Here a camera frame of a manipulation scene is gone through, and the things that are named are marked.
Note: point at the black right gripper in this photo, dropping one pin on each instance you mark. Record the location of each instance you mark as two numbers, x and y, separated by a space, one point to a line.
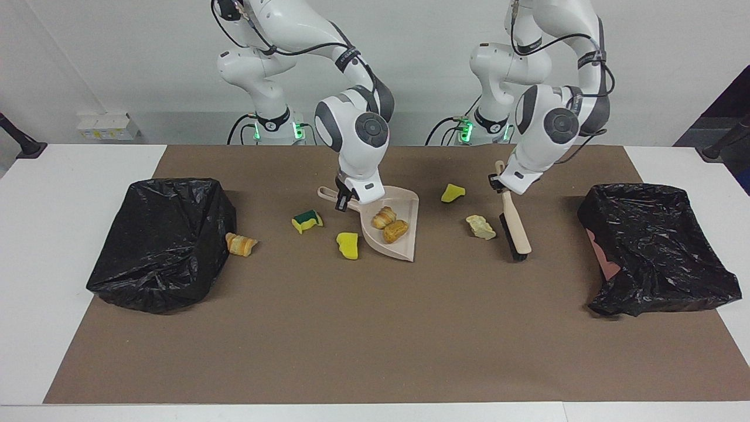
345 186

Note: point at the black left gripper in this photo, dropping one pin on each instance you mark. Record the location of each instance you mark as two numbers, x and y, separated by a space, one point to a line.
498 183

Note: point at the beige brush with black bristles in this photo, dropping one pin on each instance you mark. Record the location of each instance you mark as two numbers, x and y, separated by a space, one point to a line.
515 220

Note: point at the orange striped toy croissant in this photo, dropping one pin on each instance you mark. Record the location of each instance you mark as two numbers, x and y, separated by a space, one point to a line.
240 244
384 217

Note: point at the pale yellow toy pastry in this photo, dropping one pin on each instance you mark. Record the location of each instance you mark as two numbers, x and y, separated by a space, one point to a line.
480 227

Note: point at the brown cracked toy bread roll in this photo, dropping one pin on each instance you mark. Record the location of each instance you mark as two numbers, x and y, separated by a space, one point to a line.
395 231

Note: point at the beige plastic dustpan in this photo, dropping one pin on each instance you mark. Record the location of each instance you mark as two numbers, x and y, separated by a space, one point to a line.
407 205

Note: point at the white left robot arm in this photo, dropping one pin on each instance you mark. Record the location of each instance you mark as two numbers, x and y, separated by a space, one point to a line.
539 135

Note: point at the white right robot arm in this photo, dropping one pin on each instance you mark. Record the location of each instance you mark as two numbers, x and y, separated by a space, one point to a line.
357 146

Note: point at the pink bin box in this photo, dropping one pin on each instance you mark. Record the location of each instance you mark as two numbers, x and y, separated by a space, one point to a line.
603 258

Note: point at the black trash bag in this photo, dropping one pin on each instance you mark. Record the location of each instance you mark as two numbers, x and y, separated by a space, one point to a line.
656 234
158 246

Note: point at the curled yellow green sponge piece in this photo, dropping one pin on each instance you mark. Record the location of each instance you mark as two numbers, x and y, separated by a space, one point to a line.
306 221

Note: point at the plain yellow sponge piece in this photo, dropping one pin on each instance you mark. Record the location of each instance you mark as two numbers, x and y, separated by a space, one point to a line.
348 246

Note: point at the brown table mat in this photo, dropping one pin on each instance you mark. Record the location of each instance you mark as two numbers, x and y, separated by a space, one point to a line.
351 340

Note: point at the black stand foot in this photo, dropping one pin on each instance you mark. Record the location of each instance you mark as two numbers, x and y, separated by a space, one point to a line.
26 146
718 151

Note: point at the white power strip box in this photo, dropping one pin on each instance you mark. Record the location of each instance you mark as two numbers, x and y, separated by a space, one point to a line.
108 126

